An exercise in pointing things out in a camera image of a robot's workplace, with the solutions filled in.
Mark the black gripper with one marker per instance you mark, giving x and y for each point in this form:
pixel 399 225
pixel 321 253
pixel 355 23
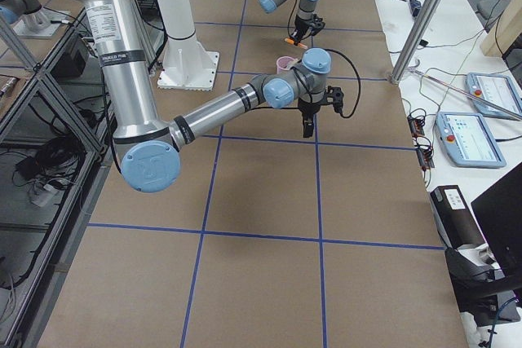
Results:
pixel 307 108
pixel 300 24

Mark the teach pendant tablet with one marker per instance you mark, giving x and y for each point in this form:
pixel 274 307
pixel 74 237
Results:
pixel 468 141
pixel 497 89

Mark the near teach pendant tablet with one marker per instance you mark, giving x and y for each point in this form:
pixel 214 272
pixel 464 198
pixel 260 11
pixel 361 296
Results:
pixel 468 141

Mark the pink mesh pen holder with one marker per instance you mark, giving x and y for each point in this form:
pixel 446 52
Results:
pixel 285 63

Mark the black box with label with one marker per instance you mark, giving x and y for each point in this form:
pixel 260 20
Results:
pixel 454 218

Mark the far teach pendant tablet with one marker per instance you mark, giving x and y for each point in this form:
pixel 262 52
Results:
pixel 497 89

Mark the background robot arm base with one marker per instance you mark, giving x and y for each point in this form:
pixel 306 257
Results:
pixel 30 19

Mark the aluminium frame post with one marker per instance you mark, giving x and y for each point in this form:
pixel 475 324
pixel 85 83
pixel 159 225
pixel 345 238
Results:
pixel 415 35

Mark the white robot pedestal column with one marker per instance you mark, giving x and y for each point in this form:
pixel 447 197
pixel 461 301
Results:
pixel 186 65

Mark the orange highlighter pen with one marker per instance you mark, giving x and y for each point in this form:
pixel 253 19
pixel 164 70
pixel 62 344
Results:
pixel 295 43

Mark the black monitor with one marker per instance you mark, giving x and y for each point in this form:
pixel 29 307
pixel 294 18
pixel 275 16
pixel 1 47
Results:
pixel 498 212

